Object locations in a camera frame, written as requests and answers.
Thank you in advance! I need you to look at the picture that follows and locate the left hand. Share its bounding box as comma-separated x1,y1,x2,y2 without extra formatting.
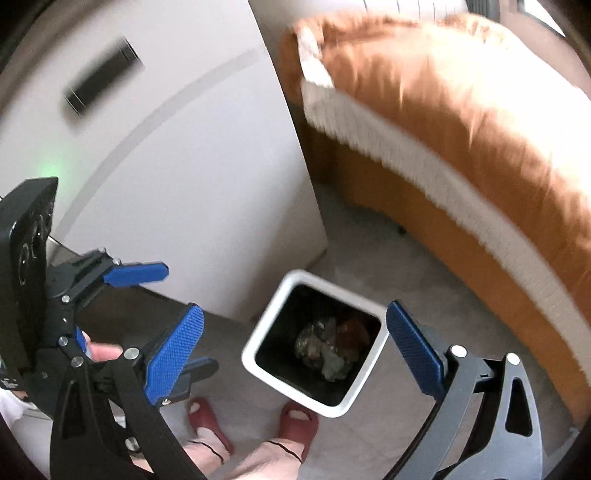
75,328,123,362

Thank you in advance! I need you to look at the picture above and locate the white sleeve forearm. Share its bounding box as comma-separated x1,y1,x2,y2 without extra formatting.
0,389,35,430

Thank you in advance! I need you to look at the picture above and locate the right red slipper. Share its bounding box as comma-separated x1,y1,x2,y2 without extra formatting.
277,400,320,462

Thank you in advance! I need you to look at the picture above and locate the orange bed with white fringe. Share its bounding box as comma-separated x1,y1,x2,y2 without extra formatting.
279,11,590,424

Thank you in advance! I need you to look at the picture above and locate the left red slipper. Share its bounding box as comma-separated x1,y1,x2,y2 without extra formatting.
187,398,235,457

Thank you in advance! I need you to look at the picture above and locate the white cabinet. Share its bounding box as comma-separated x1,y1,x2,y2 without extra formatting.
1,1,328,320

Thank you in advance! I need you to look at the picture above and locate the black cabinet handle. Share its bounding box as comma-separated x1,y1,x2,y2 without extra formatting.
64,38,142,117

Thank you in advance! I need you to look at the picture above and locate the white square trash bin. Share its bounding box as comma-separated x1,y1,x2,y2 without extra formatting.
242,270,389,418

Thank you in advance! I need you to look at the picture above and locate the red slipper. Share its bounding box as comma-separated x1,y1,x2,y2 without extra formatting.
277,400,320,462
187,398,235,457

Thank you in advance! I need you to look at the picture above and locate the trash inside bin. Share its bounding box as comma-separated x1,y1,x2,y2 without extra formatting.
294,318,370,382

